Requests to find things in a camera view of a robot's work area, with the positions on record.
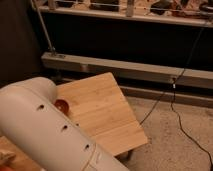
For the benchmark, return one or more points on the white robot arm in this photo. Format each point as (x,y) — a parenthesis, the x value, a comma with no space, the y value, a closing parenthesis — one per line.
(29,119)

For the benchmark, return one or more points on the grey metal shelf frame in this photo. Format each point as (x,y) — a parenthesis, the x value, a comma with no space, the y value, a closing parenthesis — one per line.
(171,55)

